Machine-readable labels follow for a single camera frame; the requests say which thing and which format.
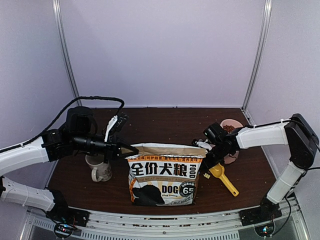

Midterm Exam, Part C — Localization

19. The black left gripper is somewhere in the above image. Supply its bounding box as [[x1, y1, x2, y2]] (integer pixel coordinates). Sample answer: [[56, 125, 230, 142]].
[[71, 130, 138, 163]]

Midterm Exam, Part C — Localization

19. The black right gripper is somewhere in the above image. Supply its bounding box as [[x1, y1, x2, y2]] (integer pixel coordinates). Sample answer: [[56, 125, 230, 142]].
[[195, 142, 230, 171]]

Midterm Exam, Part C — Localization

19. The yellow plastic scoop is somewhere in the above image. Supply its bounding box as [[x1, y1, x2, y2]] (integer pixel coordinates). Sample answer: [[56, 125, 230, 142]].
[[209, 163, 239, 197]]

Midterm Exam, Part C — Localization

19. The dog food bag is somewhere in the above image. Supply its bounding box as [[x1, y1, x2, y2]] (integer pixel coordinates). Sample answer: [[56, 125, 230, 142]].
[[127, 143, 206, 207]]

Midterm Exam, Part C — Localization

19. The yellow binder clip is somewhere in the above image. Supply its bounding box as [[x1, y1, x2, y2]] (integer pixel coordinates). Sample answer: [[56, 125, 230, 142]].
[[203, 173, 211, 179]]

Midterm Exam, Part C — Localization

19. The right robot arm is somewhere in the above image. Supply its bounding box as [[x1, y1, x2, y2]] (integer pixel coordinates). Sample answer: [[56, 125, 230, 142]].
[[203, 113, 320, 221]]

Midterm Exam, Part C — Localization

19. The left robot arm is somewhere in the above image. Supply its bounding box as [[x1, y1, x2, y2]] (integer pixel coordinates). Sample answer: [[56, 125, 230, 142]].
[[0, 106, 139, 222]]

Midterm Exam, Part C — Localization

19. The pink double pet bowl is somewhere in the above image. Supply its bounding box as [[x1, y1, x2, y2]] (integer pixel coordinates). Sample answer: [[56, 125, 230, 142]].
[[219, 118, 244, 165]]

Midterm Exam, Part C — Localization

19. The cream ceramic mug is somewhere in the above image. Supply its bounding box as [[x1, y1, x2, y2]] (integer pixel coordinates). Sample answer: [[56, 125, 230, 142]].
[[85, 154, 113, 183]]

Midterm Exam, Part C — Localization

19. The brown kibble in pink bowl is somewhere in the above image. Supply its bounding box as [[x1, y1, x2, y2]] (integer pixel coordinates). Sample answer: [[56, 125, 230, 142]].
[[223, 124, 235, 134]]

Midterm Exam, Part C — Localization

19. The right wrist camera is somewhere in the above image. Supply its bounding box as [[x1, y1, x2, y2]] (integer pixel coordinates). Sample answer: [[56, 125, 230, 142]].
[[191, 139, 213, 154]]

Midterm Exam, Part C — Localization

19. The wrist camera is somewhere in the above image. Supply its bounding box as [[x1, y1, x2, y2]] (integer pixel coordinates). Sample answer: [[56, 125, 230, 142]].
[[191, 139, 213, 154], [104, 113, 129, 142]]

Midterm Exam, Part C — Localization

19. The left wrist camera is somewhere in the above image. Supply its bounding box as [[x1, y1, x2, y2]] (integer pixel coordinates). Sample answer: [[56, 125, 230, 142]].
[[104, 113, 129, 142]]

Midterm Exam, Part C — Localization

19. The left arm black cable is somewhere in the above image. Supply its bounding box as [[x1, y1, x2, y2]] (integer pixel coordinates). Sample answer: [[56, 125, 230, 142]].
[[0, 96, 125, 151]]

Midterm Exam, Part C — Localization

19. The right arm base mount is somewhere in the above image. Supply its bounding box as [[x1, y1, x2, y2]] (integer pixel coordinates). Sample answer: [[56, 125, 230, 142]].
[[239, 206, 282, 238]]

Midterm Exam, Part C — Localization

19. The aluminium front rail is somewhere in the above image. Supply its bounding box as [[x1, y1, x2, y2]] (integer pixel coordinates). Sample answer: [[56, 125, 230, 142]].
[[24, 194, 305, 240]]

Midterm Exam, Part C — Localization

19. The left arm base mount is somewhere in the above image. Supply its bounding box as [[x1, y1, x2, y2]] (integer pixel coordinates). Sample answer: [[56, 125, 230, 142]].
[[43, 207, 90, 239]]

